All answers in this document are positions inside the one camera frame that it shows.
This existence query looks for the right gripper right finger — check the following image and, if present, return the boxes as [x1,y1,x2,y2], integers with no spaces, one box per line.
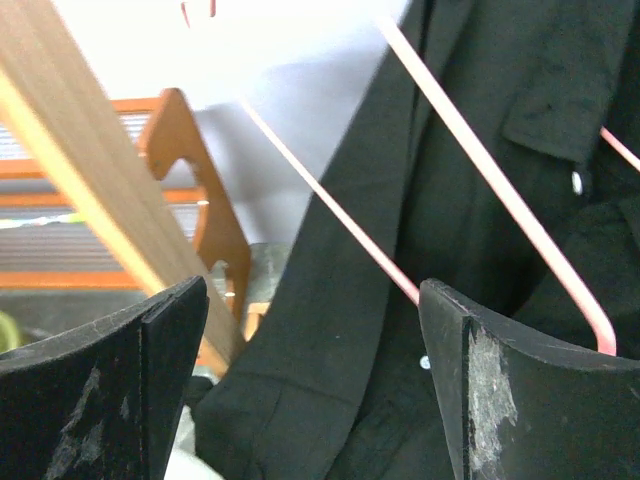
[418,279,639,479]

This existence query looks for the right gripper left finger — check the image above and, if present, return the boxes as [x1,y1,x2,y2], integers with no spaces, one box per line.
[1,277,209,479]

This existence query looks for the pink wire hanger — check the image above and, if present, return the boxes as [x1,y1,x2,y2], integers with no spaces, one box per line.
[179,0,619,357]

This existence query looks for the white shirt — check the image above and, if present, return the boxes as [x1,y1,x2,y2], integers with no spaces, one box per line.
[164,406,224,480]

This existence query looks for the black shirt front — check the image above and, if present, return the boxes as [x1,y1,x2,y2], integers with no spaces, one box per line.
[191,1,639,479]

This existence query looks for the pink hanger of black shirt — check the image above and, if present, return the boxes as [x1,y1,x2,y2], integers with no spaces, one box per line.
[600,127,640,171]

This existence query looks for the green plastic laundry basket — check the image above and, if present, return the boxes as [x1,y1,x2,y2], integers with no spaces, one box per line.
[0,311,22,353]

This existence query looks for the green white marker pen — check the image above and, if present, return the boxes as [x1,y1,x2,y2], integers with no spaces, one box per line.
[0,213,84,230]

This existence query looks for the wooden shoe rack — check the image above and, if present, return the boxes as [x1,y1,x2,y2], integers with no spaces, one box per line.
[1,88,251,322]

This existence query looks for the wooden clothes rack frame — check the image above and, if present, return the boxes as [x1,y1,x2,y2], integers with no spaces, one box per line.
[1,1,245,375]

